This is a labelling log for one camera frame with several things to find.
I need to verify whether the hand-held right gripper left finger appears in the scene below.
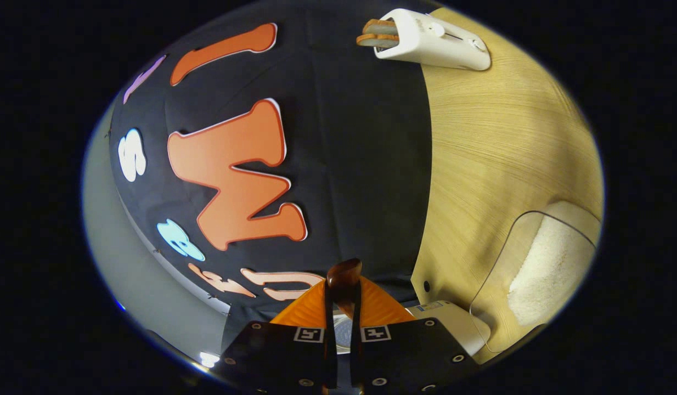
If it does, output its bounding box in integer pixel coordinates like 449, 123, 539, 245
221, 276, 338, 395

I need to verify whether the white rice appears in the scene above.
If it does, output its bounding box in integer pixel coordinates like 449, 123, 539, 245
507, 217, 597, 328

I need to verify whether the white toaster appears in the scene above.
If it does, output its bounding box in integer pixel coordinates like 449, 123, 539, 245
371, 8, 492, 72

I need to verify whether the clear plastic container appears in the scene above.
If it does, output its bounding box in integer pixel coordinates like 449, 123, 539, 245
470, 210, 600, 353

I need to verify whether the black backdrop cloth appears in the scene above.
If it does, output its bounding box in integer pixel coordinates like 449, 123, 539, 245
108, 3, 433, 352

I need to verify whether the brown wooden spoon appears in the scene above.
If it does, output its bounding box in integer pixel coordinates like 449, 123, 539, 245
326, 258, 363, 321

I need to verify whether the white rice cooker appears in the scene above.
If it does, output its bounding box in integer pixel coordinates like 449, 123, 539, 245
333, 300, 492, 357

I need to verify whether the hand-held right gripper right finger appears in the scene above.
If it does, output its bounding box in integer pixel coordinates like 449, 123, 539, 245
349, 276, 481, 395

